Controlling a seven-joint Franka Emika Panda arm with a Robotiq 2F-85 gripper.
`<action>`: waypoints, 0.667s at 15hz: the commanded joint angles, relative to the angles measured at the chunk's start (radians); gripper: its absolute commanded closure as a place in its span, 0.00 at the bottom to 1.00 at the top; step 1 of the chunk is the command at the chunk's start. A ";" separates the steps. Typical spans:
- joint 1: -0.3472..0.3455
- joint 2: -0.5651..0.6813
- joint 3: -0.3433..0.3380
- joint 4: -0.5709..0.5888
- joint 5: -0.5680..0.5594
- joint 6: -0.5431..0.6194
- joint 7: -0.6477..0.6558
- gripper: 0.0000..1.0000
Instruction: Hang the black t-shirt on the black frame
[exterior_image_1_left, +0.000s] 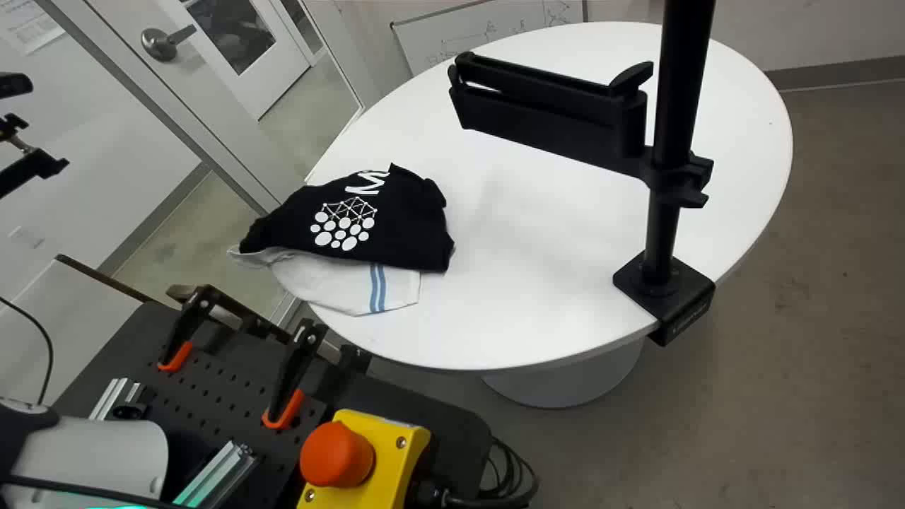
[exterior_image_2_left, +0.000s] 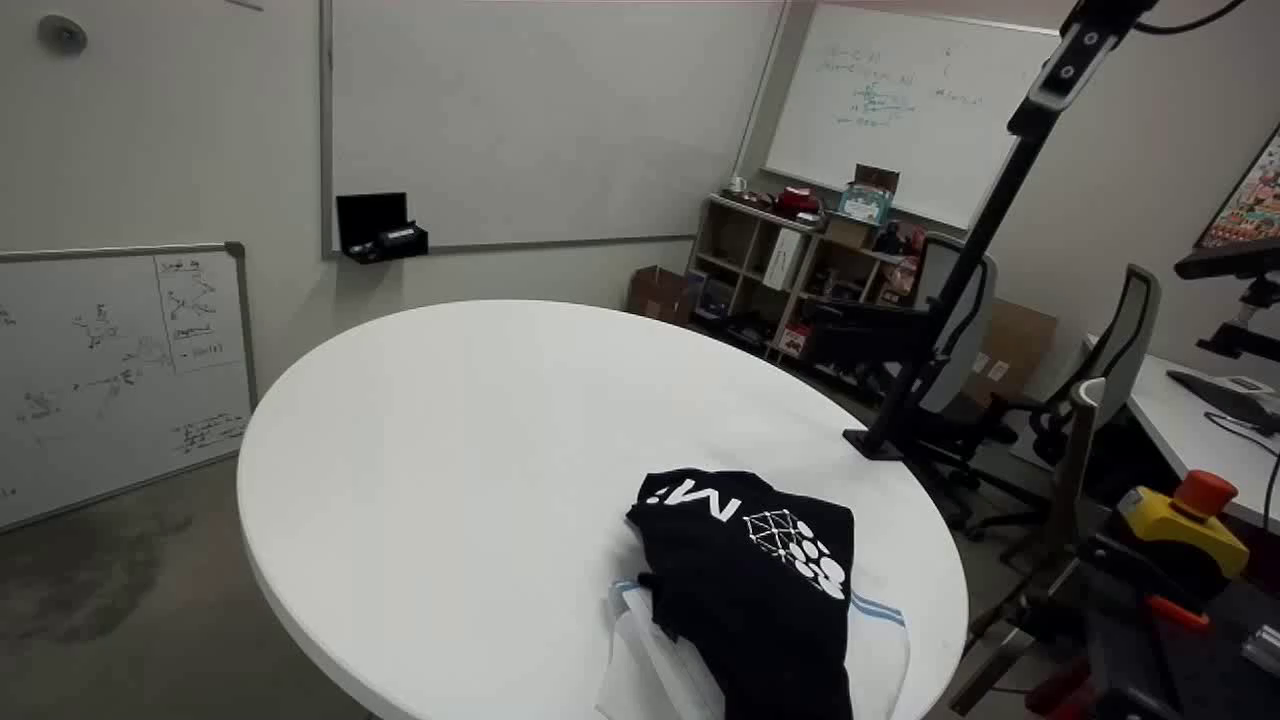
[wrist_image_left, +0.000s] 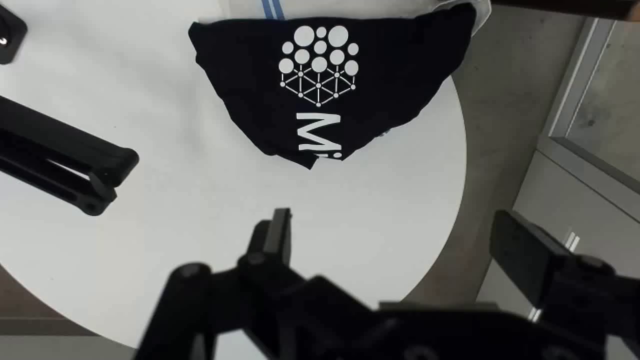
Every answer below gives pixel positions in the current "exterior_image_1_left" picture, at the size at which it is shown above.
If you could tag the yellow emergency stop red button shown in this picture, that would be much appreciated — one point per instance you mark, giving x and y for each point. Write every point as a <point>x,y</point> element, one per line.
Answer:
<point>398,454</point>

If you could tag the white door with window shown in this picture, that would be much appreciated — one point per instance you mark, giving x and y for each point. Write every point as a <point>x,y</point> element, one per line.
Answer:
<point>256,80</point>

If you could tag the black t-shirt with white print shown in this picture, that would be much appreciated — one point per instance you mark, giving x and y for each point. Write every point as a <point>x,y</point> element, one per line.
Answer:
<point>405,227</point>

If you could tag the white towel with blue stripes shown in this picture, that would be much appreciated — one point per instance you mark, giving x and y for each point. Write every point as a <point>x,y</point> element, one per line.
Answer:
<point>341,282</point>

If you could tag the black camera stand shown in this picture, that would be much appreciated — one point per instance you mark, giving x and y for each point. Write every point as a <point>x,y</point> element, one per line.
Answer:
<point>39,168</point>

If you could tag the silver aluminium extrusion bar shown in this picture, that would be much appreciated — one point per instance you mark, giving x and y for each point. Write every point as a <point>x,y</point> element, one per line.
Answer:
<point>112,398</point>
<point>215,473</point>

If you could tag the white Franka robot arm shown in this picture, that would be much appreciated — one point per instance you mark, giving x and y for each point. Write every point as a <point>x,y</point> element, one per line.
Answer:
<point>94,459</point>

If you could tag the white paper wall notice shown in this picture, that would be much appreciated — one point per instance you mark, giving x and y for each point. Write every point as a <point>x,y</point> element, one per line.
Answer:
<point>29,22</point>

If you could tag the black pole frame with clamp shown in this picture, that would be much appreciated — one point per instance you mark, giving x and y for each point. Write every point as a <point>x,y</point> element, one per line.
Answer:
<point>675,93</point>

